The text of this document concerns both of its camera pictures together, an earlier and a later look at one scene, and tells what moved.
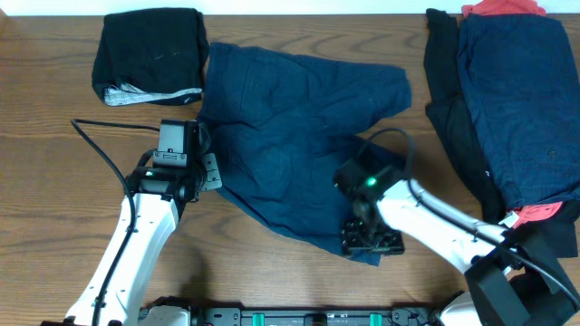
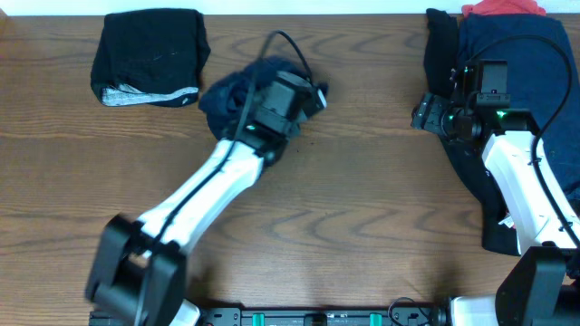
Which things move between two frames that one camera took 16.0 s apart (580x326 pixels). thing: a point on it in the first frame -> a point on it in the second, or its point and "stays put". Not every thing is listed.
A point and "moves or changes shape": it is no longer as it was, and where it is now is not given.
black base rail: x=281 y=316 stays put
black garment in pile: x=446 y=106 stays put
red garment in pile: x=503 y=7 stays put
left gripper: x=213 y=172 -> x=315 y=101
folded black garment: x=150 y=58 stays put
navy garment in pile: x=524 y=83 stays put
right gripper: x=351 y=241 -> x=429 y=111
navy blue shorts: x=279 y=126 moves or changes shape
